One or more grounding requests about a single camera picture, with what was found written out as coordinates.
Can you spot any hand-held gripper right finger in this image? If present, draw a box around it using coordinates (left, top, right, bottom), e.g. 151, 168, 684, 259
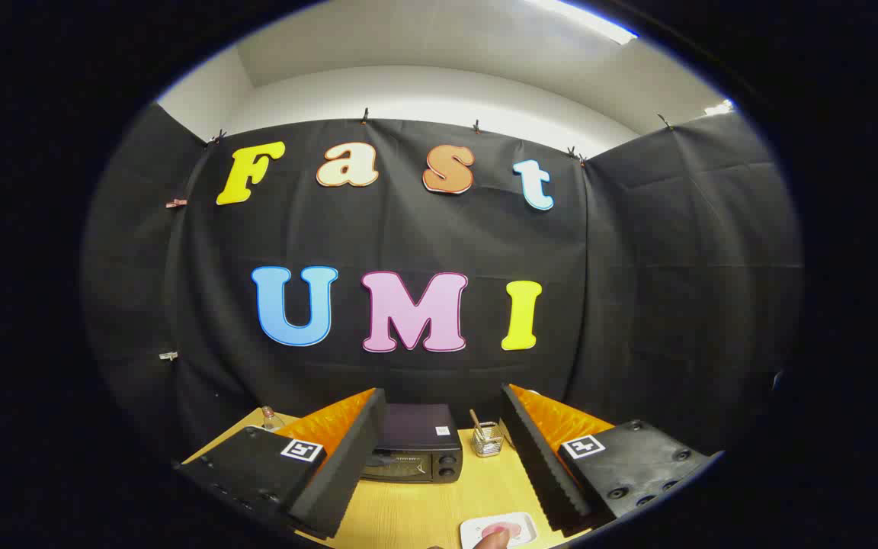
500, 384, 722, 535

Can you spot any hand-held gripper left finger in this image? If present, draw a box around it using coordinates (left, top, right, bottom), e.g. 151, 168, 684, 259
172, 387, 388, 541

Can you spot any black toaster oven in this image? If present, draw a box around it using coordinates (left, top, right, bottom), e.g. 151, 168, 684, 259
359, 403, 464, 484

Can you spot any white square plate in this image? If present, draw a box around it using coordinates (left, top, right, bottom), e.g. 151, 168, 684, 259
460, 512, 539, 549

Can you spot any metal wire holder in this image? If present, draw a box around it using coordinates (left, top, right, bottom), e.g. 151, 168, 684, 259
472, 421, 505, 458

